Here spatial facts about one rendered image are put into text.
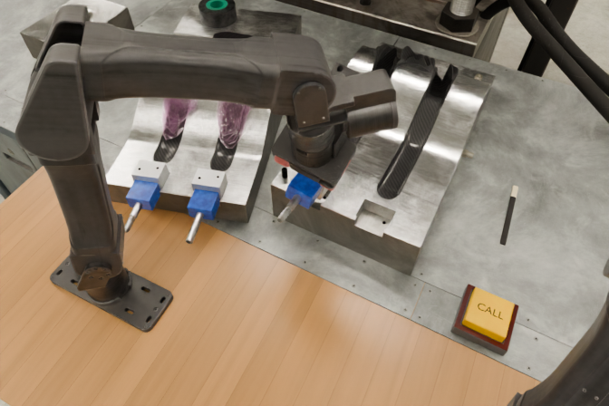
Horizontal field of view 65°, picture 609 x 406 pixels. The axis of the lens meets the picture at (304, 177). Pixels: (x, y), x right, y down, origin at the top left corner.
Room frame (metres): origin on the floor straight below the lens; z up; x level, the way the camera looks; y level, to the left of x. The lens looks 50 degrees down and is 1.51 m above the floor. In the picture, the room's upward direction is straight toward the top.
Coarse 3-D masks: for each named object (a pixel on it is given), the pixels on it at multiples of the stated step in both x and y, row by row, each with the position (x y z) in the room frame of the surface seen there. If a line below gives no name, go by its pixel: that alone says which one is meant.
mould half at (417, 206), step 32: (352, 64) 0.76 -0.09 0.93; (416, 64) 0.76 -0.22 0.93; (448, 64) 0.85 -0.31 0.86; (416, 96) 0.68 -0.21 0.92; (448, 96) 0.67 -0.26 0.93; (480, 96) 0.66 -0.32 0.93; (448, 128) 0.61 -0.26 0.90; (352, 160) 0.55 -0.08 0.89; (384, 160) 0.55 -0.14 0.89; (448, 160) 0.55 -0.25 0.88; (352, 192) 0.48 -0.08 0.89; (416, 192) 0.48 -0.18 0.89; (320, 224) 0.45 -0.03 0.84; (352, 224) 0.42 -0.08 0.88; (416, 224) 0.42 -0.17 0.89; (384, 256) 0.40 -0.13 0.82; (416, 256) 0.37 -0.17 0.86
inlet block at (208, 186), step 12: (192, 180) 0.51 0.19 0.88; (204, 180) 0.51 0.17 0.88; (216, 180) 0.51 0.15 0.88; (204, 192) 0.49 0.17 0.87; (216, 192) 0.49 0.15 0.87; (192, 204) 0.47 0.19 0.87; (204, 204) 0.47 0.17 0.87; (216, 204) 0.48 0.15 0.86; (192, 216) 0.46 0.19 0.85; (204, 216) 0.46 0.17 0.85; (192, 228) 0.43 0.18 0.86; (192, 240) 0.41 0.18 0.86
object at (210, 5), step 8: (208, 0) 0.97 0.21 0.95; (216, 0) 0.97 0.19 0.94; (224, 0) 0.97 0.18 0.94; (232, 0) 0.97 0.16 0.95; (200, 8) 0.94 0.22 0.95; (208, 8) 0.94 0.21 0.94; (216, 8) 0.94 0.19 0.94; (224, 8) 0.94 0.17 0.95; (232, 8) 0.94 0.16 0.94; (200, 16) 0.94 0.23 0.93; (208, 16) 0.92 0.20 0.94; (216, 16) 0.91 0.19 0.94; (224, 16) 0.92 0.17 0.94; (232, 16) 0.93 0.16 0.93; (208, 24) 0.92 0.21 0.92; (216, 24) 0.91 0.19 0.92; (224, 24) 0.92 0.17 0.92
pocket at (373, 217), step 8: (368, 200) 0.46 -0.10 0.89; (360, 208) 0.45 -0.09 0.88; (368, 208) 0.46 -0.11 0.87; (376, 208) 0.45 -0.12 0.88; (384, 208) 0.45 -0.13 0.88; (360, 216) 0.45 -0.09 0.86; (368, 216) 0.45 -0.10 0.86; (376, 216) 0.45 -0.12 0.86; (384, 216) 0.45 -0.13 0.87; (392, 216) 0.44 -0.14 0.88; (360, 224) 0.43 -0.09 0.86; (368, 224) 0.43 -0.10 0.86; (376, 224) 0.43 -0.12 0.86; (384, 224) 0.43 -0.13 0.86; (376, 232) 0.41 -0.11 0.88
